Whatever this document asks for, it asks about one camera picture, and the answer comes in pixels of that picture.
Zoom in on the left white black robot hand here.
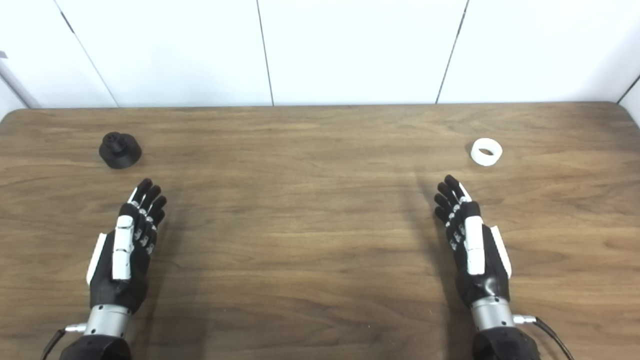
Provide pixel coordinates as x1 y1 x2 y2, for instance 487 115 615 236
86 178 168 316

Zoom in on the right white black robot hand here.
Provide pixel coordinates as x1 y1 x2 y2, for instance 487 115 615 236
433 174 513 308

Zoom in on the white plastic ring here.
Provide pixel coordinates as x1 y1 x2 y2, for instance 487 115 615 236
470 138 503 167

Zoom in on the round black plastic part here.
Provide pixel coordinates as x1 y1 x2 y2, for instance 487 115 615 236
98 131 143 170

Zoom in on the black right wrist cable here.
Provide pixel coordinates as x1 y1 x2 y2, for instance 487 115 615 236
513 314 576 360

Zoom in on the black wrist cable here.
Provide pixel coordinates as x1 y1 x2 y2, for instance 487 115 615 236
41 323 88 360
513 314 576 360

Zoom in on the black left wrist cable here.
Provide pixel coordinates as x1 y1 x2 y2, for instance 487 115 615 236
41 323 88 360

